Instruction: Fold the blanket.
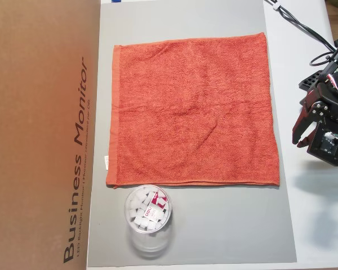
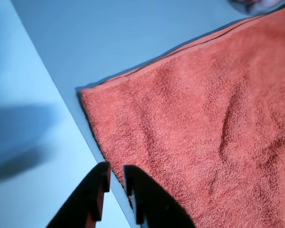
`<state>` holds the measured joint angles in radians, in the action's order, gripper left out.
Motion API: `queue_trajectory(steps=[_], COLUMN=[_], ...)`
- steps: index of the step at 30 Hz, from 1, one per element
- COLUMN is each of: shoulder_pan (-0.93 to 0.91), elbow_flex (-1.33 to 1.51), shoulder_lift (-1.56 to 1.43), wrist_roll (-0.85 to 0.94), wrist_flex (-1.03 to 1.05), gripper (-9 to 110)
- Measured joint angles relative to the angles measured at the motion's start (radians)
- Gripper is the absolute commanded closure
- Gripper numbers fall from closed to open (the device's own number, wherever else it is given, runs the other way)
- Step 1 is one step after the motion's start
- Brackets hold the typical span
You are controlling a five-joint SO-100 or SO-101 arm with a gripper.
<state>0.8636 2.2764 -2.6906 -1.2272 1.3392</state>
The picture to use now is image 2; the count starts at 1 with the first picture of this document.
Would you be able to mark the orange terry towel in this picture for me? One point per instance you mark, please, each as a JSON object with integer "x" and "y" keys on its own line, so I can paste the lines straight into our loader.
{"x": 204, "y": 130}

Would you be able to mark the grey table mat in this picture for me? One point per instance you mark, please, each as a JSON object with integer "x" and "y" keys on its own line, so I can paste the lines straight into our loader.
{"x": 109, "y": 47}

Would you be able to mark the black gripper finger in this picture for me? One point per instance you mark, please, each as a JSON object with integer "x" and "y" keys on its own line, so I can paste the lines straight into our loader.
{"x": 85, "y": 197}
{"x": 156, "y": 206}

